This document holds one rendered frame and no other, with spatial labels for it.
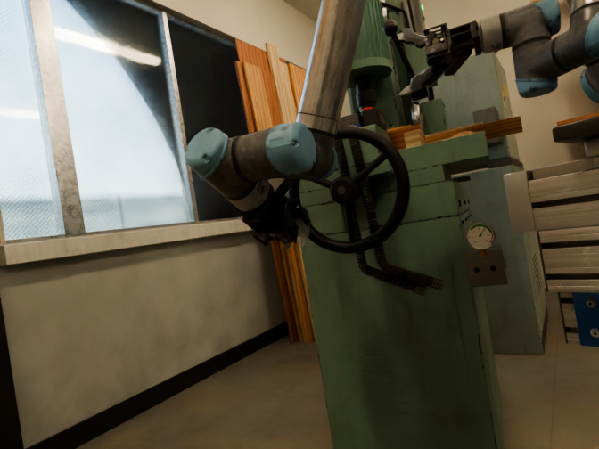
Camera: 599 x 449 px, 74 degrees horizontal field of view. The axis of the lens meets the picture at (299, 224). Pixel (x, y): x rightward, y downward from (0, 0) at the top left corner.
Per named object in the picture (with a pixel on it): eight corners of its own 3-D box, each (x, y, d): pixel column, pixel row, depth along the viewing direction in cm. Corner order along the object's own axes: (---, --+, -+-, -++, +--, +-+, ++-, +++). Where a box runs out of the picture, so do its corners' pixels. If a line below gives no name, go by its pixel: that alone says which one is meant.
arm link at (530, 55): (554, 80, 79) (546, 26, 79) (509, 101, 90) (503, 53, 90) (584, 80, 82) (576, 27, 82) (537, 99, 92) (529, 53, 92)
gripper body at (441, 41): (420, 29, 93) (476, 11, 88) (425, 45, 101) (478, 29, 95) (423, 61, 92) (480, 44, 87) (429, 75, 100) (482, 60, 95)
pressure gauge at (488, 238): (468, 259, 91) (463, 224, 91) (469, 257, 95) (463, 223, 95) (499, 256, 89) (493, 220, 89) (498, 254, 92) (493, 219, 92)
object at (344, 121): (326, 136, 102) (323, 115, 102) (340, 142, 112) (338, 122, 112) (376, 124, 96) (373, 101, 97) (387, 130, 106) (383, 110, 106)
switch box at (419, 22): (407, 45, 142) (400, 1, 142) (412, 54, 151) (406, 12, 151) (425, 39, 139) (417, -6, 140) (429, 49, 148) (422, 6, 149)
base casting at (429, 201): (298, 239, 117) (292, 208, 117) (356, 226, 169) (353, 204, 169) (461, 215, 98) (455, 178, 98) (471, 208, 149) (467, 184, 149)
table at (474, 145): (252, 200, 112) (249, 178, 112) (299, 199, 139) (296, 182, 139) (490, 151, 85) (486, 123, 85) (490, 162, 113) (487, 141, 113)
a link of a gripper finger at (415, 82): (394, 87, 97) (422, 56, 94) (398, 95, 102) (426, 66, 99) (403, 95, 96) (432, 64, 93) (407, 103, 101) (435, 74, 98)
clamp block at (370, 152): (325, 172, 102) (320, 137, 102) (343, 175, 114) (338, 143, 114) (382, 159, 95) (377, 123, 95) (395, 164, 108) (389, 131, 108)
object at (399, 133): (338, 167, 118) (334, 144, 118) (340, 167, 119) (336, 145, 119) (423, 148, 107) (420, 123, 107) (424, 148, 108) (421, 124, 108)
